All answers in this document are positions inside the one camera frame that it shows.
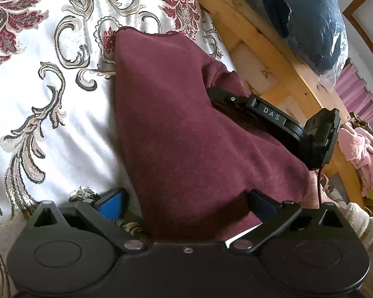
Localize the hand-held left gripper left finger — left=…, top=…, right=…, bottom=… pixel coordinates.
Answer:
left=26, top=187, right=150, bottom=253

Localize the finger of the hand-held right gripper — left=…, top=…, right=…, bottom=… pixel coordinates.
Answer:
left=207, top=87, right=258, bottom=122

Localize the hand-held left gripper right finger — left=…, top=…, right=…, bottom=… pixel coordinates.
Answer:
left=228, top=189, right=346, bottom=254

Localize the maroon garment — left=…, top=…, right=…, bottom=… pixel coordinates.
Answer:
left=113, top=26, right=311, bottom=243

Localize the clear plastic bag of clothes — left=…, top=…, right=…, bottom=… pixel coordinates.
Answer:
left=241, top=0, right=350, bottom=83

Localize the pink curtain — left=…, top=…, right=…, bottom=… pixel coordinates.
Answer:
left=334, top=58, right=373, bottom=122

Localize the wooden headboard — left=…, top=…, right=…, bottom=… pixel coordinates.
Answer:
left=189, top=0, right=368, bottom=206

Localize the floral bedspread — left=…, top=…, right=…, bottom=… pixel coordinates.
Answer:
left=0, top=0, right=247, bottom=298

